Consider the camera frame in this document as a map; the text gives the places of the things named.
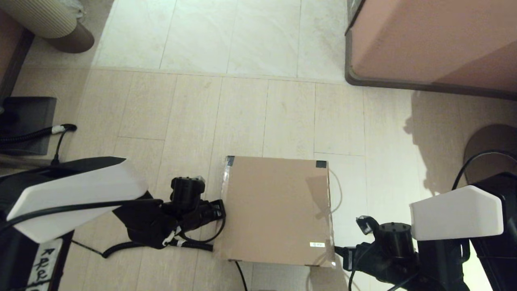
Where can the black square platform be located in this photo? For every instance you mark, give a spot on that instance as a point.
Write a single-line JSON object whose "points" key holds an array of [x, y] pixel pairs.
{"points": [[32, 117]]}

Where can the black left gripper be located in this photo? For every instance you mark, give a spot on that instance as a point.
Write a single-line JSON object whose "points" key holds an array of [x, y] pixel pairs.
{"points": [[188, 194]]}

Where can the pink brown cabinet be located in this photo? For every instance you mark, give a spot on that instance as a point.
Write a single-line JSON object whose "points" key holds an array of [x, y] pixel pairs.
{"points": [[424, 40]]}

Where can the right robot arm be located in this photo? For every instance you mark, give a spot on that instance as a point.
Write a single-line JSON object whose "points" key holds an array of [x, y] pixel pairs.
{"points": [[456, 214]]}

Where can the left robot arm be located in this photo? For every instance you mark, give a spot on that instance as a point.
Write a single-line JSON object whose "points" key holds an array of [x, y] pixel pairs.
{"points": [[72, 198]]}

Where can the dark wooden furniture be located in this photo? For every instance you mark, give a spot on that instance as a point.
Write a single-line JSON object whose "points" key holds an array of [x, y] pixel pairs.
{"points": [[12, 52]]}

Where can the ribbed beige bin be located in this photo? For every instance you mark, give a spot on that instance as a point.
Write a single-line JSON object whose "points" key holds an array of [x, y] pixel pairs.
{"points": [[40, 18]]}

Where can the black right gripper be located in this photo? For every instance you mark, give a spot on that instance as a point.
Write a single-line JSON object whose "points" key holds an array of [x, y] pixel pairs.
{"points": [[394, 242]]}

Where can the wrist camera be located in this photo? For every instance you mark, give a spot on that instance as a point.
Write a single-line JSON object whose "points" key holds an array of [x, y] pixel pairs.
{"points": [[365, 224], [198, 178]]}

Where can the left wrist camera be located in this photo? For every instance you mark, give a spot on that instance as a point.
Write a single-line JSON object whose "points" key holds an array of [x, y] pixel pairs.
{"points": [[198, 178]]}

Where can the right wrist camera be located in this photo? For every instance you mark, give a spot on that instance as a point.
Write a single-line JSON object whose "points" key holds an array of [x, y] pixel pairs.
{"points": [[365, 224]]}

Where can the brown cardboard shoe box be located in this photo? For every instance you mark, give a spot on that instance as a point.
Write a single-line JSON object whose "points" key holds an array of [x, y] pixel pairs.
{"points": [[274, 210]]}

